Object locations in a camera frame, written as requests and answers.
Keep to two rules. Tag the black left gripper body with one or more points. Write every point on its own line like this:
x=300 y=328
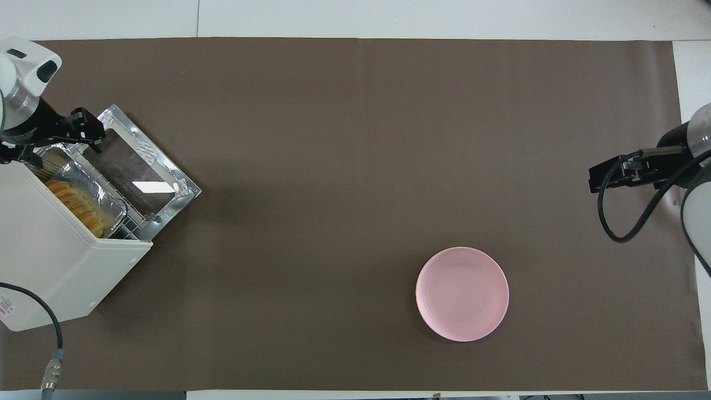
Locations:
x=39 y=129

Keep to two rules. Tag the pink round plate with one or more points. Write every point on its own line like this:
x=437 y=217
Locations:
x=462 y=294

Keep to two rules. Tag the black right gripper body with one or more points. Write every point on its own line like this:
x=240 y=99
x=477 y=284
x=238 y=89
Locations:
x=672 y=153

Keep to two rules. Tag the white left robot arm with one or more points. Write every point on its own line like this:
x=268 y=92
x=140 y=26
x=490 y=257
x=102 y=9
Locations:
x=16 y=72

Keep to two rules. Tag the cream toaster oven body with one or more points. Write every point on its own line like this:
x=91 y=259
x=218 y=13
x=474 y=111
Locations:
x=55 y=266

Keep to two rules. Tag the sliced golden bread loaf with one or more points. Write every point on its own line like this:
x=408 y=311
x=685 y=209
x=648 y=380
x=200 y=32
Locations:
x=78 y=205

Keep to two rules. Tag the brown table mat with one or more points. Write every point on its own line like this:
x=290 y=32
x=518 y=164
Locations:
x=333 y=166

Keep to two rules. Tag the aluminium foil tray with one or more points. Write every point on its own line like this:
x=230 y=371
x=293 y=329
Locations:
x=83 y=180

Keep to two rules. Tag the silver glass oven door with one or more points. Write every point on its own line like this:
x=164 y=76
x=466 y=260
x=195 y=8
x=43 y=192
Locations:
x=186 y=191

